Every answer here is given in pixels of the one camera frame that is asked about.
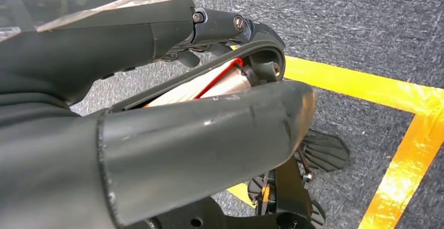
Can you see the dark grey carpet mat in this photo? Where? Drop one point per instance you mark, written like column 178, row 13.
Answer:
column 347, row 12

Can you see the black robot foot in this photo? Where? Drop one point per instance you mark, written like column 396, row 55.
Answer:
column 326, row 151

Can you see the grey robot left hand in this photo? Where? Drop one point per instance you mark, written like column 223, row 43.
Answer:
column 208, row 144

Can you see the yellow floor tape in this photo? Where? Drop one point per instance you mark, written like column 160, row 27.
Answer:
column 347, row 78

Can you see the grey ribbed left arm sleeve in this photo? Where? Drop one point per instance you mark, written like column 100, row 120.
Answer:
column 34, row 168

